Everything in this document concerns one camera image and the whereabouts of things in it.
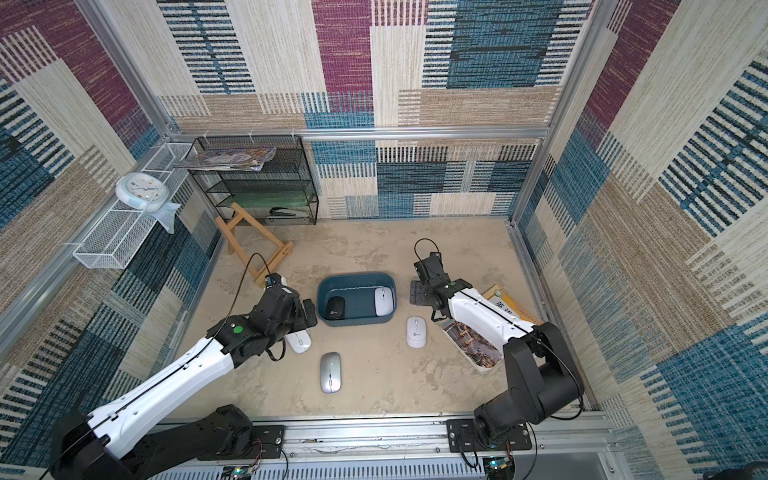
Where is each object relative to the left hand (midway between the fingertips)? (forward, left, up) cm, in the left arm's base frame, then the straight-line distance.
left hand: (301, 309), depth 81 cm
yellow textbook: (-9, -49, -13) cm, 52 cm away
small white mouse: (-4, +2, -12) cm, 13 cm away
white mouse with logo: (-1, -31, -12) cm, 34 cm away
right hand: (+10, -35, -5) cm, 37 cm away
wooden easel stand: (+21, +24, +2) cm, 32 cm away
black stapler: (+42, +15, -3) cm, 45 cm away
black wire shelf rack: (+50, +20, +5) cm, 54 cm away
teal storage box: (+15, -13, -15) cm, 25 cm away
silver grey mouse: (-12, -7, -13) cm, 19 cm away
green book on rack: (+46, +19, -1) cm, 50 cm away
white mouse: (+8, -22, -13) cm, 26 cm away
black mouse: (+8, -6, -14) cm, 17 cm away
